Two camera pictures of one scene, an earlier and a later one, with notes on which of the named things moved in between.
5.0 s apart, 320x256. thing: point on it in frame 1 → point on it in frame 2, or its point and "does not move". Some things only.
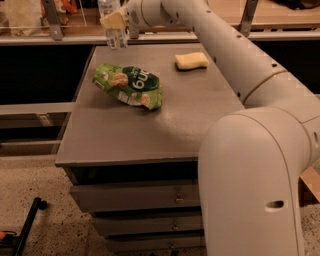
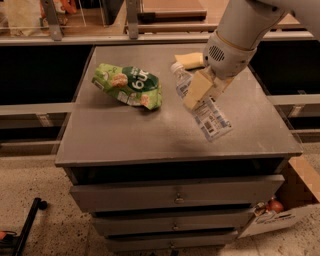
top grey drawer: [137, 197] does not move
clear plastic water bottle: [116, 38] → [209, 114]
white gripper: [134, 12] → [227, 60]
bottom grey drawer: [183, 241] does not move
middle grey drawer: [151, 221] does not move
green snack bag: [131, 85] does not move
